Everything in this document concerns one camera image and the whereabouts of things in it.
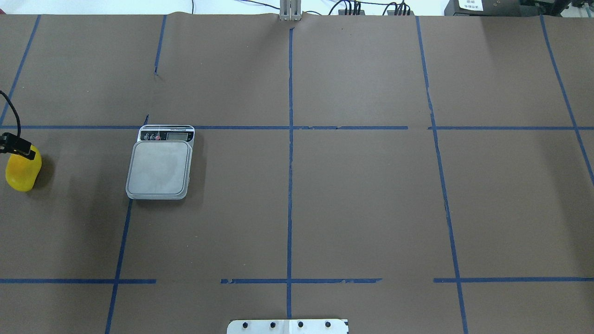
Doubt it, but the silver digital kitchen scale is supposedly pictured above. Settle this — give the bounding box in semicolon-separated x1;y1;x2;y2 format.
125;124;195;200

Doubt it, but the aluminium frame post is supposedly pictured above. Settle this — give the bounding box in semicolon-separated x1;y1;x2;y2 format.
279;0;303;21

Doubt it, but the black usb hub right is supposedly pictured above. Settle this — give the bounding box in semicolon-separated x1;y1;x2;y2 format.
383;4;414;16

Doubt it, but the black usb hub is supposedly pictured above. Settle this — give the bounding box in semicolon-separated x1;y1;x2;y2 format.
383;4;414;16
338;6;365;16

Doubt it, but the black usb hub left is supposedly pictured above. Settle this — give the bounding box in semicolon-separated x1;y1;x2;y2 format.
338;6;365;16

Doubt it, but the black computer box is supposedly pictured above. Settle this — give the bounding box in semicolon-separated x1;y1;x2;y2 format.
444;0;522;17

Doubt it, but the yellow mango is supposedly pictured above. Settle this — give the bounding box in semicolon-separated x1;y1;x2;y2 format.
6;145;42;192

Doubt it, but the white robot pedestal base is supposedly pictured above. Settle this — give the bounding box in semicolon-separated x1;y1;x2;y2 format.
226;319;349;334

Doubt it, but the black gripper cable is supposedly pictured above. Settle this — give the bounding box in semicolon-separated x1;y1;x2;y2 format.
0;90;22;138

